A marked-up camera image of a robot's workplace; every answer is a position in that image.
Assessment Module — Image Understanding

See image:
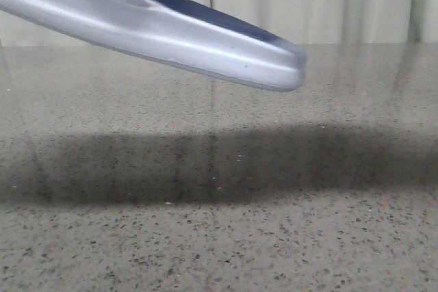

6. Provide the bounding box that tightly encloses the light blue slipper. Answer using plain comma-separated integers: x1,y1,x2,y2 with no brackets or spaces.
1,0,307,91

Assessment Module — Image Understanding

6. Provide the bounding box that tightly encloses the pale green curtain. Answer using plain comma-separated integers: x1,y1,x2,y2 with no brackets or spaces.
0,0,438,48

